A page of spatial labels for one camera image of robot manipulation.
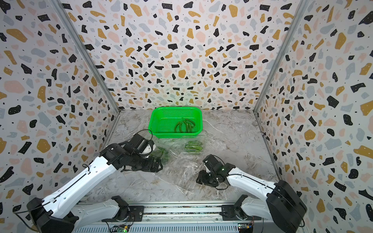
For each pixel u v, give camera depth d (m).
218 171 0.65
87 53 0.87
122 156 0.49
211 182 0.72
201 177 0.73
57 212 0.38
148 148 0.60
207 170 0.76
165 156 0.88
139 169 0.63
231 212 0.74
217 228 0.78
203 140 1.01
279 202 0.41
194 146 0.95
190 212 0.75
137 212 0.74
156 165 0.65
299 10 0.72
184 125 1.11
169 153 0.91
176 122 1.14
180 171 0.88
